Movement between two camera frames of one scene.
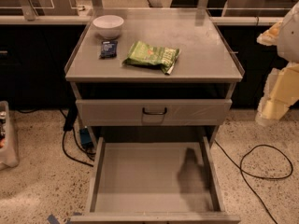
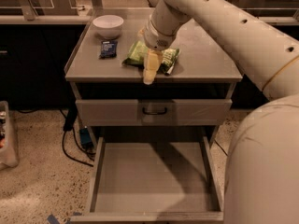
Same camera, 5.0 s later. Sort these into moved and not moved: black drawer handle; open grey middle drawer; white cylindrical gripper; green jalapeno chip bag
Moved: white cylindrical gripper
Not moved: green jalapeno chip bag; black drawer handle; open grey middle drawer
